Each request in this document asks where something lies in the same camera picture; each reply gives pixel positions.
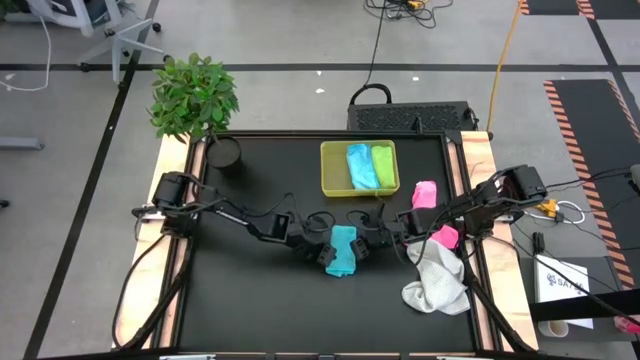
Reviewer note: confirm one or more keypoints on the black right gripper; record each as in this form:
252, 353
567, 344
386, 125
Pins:
382, 230

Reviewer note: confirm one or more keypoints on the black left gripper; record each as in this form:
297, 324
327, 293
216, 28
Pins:
306, 241

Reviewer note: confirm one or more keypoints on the teal terry towel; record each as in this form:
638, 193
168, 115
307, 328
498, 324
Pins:
342, 250

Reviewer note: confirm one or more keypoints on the white microfiber towel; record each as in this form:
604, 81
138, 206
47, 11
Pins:
437, 280

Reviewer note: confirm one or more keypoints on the pink microfiber towel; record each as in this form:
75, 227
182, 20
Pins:
424, 195

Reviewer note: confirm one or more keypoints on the yellow plastic bin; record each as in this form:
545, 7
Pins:
332, 170

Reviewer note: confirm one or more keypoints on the light blue microfiber towel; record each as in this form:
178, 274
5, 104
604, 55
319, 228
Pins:
361, 165

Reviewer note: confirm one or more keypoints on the lime green microfiber towel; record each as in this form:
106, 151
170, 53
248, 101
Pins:
384, 162

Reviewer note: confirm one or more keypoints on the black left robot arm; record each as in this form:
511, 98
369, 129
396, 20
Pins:
220, 212

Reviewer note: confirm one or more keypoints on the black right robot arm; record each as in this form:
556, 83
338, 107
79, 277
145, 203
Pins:
490, 200

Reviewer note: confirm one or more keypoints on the black perforated computer case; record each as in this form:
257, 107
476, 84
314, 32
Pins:
400, 117

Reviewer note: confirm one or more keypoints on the wooden table side board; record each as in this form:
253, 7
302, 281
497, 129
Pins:
172, 145
505, 280

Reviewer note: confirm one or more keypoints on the yellow power splitter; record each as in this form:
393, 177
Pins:
549, 207

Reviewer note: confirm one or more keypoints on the white printed booklet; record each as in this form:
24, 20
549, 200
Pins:
555, 272

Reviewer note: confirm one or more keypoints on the green potted plant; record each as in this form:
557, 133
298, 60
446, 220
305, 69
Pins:
194, 97

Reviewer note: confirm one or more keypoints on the beige tape roll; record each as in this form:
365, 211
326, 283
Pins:
552, 328

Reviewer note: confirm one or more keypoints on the black hazard-striped floor mat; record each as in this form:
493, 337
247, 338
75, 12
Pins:
590, 150
550, 6

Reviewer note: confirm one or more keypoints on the pink object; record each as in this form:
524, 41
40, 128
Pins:
627, 325

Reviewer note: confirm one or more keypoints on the grey office chair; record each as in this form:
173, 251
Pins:
117, 42

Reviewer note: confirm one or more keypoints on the grey flat bar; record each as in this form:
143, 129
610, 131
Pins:
20, 143

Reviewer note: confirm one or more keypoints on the black aluminium table frame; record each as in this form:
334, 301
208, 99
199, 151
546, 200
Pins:
270, 133

